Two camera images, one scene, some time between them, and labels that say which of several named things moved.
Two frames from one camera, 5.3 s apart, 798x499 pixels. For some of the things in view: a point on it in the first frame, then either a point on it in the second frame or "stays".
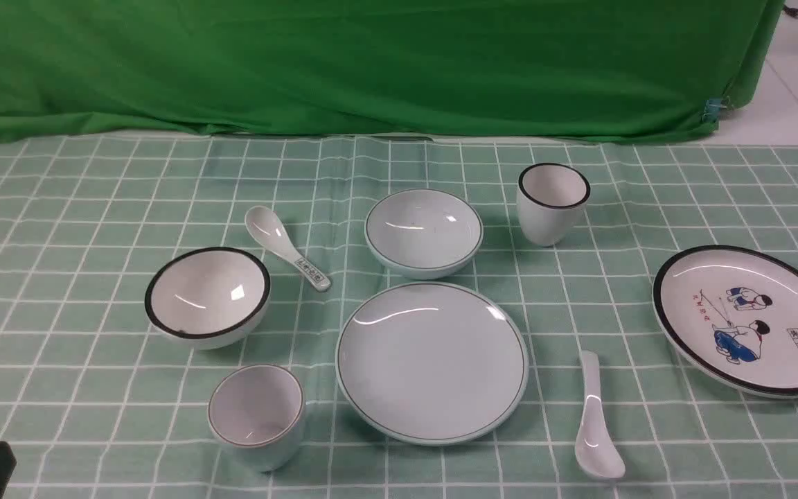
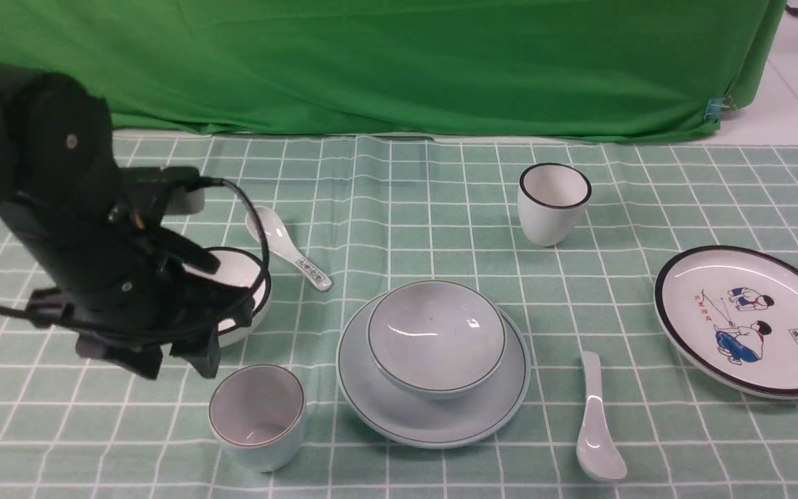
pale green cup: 257,412 stays
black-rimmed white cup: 550,197 stays
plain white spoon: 596,450 stays
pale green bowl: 423,233 → 438,339
